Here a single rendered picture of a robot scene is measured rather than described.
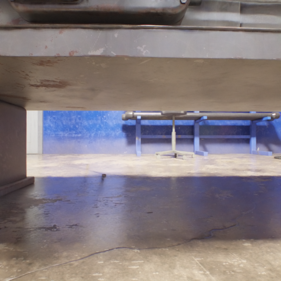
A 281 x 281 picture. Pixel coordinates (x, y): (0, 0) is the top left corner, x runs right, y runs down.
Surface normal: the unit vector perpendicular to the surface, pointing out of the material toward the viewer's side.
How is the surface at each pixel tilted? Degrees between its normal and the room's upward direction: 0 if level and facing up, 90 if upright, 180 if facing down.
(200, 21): 90
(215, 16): 90
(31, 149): 90
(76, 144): 90
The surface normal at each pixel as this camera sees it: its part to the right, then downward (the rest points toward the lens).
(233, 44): 0.04, 0.00
